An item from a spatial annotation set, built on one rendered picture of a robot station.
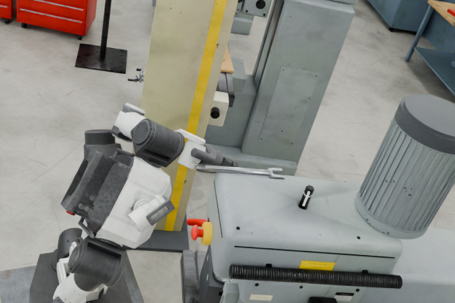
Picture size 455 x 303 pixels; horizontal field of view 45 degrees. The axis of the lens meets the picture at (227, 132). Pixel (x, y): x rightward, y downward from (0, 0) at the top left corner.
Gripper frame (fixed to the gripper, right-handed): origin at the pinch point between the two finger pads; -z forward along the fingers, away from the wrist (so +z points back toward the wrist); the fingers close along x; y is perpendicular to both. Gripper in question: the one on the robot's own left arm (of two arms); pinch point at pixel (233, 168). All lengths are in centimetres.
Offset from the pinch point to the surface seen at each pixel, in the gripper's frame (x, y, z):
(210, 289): 16.0, -45.5, -0.5
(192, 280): -6, -51, -11
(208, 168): 53, 0, 57
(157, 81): -106, 24, -16
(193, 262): -13.4, -45.8, -14.3
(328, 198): 72, 6, 31
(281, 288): 74, -20, 36
